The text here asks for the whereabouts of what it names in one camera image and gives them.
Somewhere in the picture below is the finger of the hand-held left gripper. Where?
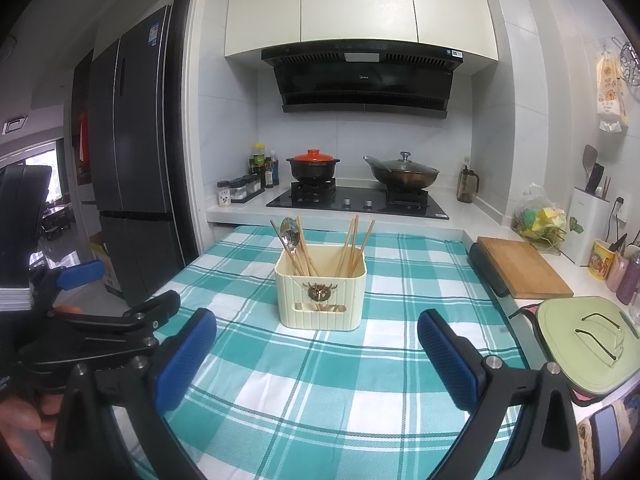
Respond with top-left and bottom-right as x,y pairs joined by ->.
20,290 -> 182,370
30,261 -> 107,302

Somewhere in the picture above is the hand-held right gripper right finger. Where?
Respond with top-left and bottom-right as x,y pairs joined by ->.
417,309 -> 583,480

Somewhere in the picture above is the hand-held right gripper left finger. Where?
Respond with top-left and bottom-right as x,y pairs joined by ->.
52,308 -> 218,480

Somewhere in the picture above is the cream utensil holder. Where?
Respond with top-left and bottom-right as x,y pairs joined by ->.
274,245 -> 368,332

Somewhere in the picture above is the pair of bamboo chopsticks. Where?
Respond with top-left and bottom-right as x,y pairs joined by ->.
287,247 -> 310,277

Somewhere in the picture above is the person's left hand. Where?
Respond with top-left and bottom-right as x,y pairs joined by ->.
0,393 -> 61,456

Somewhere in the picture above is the cardboard box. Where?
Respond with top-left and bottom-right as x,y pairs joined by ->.
90,232 -> 123,296

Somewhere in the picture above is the black rounded tray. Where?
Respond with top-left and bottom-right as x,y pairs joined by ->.
467,242 -> 512,298

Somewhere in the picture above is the green electric griddle lid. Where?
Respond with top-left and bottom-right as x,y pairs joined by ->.
535,296 -> 640,401

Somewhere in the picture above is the wooden cutting board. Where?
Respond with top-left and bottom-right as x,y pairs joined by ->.
476,236 -> 575,300

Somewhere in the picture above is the dark grey refrigerator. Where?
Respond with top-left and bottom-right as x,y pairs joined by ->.
87,5 -> 186,306

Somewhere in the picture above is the teal checked tablecloth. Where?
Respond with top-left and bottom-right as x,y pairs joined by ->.
112,225 -> 531,480

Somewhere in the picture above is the beige dishcloth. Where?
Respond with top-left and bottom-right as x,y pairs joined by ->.
577,420 -> 596,480

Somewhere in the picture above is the bag of colourful sponges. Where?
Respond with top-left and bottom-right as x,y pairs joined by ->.
514,184 -> 568,248

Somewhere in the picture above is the dark water bottle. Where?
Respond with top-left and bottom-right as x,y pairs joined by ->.
457,157 -> 481,204

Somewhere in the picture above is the yellow printed mug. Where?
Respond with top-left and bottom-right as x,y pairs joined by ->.
587,239 -> 617,280

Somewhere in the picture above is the black glass gas stove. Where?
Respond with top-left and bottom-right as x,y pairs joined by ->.
266,180 -> 450,221

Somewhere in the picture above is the pink cup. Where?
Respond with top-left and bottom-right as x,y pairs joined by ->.
606,250 -> 628,291

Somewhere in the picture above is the white knife holder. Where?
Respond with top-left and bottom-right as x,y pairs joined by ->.
567,187 -> 612,267

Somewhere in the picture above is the wok with glass lid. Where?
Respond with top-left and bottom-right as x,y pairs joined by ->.
363,151 -> 441,191

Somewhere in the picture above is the purple bottle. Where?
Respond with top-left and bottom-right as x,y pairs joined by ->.
616,252 -> 640,306

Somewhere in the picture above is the yellow cap sauce bottle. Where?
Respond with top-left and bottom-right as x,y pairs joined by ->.
249,143 -> 267,188

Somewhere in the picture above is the black clay pot red lid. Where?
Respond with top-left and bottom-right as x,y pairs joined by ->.
286,149 -> 342,183

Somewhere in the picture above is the black spatula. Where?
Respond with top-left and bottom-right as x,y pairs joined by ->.
582,145 -> 600,192

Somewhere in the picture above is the black range hood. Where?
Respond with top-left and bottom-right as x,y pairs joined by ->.
261,42 -> 466,120

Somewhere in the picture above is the hanging printed bag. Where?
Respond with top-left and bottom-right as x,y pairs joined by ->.
595,47 -> 628,133

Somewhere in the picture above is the wire steamer rack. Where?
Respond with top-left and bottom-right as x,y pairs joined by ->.
611,35 -> 640,83

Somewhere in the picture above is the white wall cabinet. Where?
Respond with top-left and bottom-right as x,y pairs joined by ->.
224,0 -> 501,61

